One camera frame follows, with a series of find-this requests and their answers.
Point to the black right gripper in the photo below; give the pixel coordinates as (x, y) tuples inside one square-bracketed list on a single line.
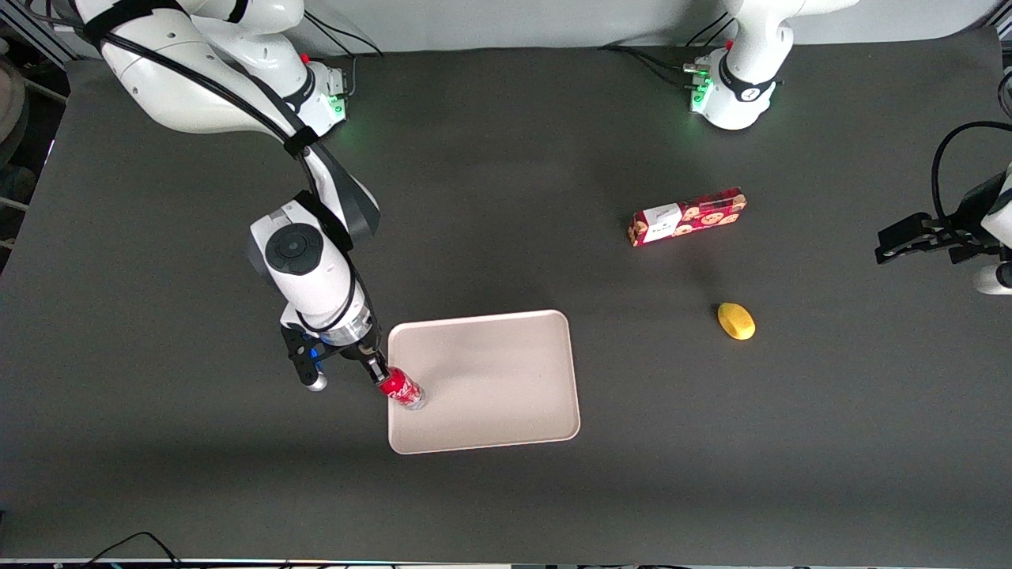
[(357, 353)]

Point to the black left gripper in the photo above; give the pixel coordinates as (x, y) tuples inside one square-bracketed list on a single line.
[(951, 235)]

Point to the red coke bottle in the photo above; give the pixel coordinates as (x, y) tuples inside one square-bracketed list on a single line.
[(403, 390)]

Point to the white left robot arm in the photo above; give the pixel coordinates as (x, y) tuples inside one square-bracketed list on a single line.
[(751, 47)]

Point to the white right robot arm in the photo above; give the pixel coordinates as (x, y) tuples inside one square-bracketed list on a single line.
[(316, 276)]

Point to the white rectangular plastic tray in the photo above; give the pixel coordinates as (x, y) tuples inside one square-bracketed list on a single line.
[(490, 383)]

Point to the yellow lemon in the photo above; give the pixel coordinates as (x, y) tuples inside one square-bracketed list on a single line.
[(737, 322)]

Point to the dark grey table mat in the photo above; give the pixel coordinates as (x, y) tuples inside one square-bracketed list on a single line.
[(506, 197)]

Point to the red cookie box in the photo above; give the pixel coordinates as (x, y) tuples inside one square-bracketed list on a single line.
[(696, 215)]

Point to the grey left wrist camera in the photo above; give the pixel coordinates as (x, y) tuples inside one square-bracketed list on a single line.
[(995, 280)]

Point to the aluminium frame rail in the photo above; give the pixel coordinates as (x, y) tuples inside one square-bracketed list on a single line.
[(39, 35)]

